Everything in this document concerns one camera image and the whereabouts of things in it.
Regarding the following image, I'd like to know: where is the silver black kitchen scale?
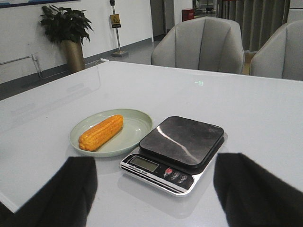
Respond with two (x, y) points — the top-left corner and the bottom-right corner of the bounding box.
(120, 116), (224, 197)

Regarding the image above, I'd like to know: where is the grey armchair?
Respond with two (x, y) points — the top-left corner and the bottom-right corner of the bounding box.
(151, 17), (245, 74)
(250, 20), (303, 81)

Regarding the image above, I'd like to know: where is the orange corn cob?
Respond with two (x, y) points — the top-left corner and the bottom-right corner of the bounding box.
(78, 114), (124, 151)

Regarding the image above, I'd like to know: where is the right grey armchair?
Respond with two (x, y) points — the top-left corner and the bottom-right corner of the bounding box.
(250, 20), (303, 81)

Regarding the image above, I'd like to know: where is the left grey armchair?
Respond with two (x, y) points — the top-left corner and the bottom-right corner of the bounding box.
(151, 17), (245, 74)

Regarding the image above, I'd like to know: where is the yellow caution sign stand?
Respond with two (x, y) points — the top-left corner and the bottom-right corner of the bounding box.
(109, 0), (128, 57)

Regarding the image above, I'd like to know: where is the potted green plant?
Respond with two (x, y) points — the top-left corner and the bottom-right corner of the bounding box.
(40, 5), (93, 73)

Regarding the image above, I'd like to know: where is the red trash bin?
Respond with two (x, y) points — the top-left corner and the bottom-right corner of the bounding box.
(182, 9), (195, 22)

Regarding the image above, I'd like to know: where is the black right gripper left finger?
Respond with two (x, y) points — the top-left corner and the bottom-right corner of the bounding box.
(0, 157), (98, 227)

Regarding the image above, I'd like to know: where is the light green plate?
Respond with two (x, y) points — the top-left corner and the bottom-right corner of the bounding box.
(69, 109), (153, 157)

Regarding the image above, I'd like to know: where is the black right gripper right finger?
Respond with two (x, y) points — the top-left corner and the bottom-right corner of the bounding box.
(214, 153), (303, 227)

